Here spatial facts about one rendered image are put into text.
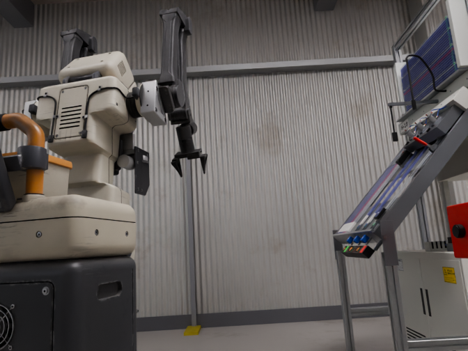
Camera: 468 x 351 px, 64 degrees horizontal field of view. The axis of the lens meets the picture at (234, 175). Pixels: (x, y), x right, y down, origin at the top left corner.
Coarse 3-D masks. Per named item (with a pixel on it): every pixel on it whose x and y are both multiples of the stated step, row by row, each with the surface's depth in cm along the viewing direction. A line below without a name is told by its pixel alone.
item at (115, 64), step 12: (84, 60) 129; (96, 60) 126; (108, 60) 123; (120, 60) 128; (60, 72) 125; (72, 72) 124; (84, 72) 123; (108, 72) 122; (120, 72) 127; (132, 84) 135
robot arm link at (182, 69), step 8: (184, 32) 151; (184, 40) 152; (184, 48) 151; (184, 56) 150; (184, 64) 149; (184, 72) 148; (184, 80) 148; (184, 88) 146; (184, 96) 145; (184, 104) 144; (176, 112) 144; (184, 112) 144; (176, 120) 147
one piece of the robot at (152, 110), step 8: (144, 88) 119; (152, 88) 118; (144, 96) 118; (152, 96) 118; (160, 96) 121; (144, 104) 117; (152, 104) 117; (160, 104) 121; (144, 112) 117; (152, 112) 116; (160, 112) 120; (152, 120) 121; (160, 120) 122
